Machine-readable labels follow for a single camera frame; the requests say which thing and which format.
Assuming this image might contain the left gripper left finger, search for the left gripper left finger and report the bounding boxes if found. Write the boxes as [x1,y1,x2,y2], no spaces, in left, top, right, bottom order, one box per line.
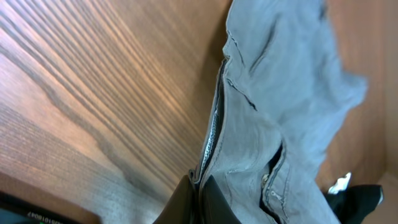
[154,175,197,224]

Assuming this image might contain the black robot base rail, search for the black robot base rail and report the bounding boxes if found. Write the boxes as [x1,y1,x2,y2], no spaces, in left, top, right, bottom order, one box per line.
[1,192,79,224]

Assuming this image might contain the grey shorts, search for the grey shorts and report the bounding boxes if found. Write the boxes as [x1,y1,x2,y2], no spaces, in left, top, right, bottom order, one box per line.
[193,0,367,223]

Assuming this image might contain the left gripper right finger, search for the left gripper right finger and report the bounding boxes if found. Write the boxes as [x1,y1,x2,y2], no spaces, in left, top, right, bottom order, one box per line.
[201,176,241,224]

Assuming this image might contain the white shirt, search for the white shirt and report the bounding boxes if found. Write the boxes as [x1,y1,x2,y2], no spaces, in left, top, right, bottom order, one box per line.
[328,172,352,195]

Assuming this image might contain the black garment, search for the black garment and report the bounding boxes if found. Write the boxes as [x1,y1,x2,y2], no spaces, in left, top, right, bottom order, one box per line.
[324,184,384,224]

